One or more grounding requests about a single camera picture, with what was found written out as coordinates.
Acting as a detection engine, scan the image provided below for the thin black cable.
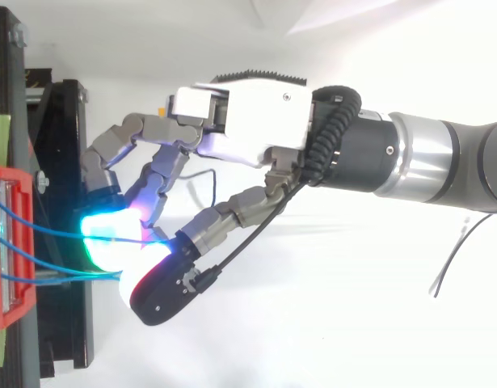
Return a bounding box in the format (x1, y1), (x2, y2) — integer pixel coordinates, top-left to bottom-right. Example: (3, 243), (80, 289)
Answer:
(182, 167), (217, 208)
(428, 213), (495, 299)
(197, 182), (310, 293)

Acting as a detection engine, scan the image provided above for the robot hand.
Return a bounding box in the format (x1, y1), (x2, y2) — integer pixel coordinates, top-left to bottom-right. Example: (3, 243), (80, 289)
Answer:
(78, 68), (314, 327)

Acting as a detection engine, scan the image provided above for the black coiled cable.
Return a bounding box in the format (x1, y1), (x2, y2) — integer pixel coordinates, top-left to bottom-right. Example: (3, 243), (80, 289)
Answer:
(304, 85), (363, 188)

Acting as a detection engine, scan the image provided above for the red bin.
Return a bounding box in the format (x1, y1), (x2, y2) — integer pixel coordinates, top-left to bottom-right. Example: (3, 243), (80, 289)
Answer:
(0, 164), (38, 343)

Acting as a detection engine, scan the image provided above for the black stand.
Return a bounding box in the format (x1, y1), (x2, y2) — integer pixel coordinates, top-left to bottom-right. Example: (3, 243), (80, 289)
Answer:
(0, 0), (95, 388)

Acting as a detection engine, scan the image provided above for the blue cable bundle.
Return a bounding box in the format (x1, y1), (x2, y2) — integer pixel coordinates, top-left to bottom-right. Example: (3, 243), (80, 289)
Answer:
(0, 199), (173, 285)

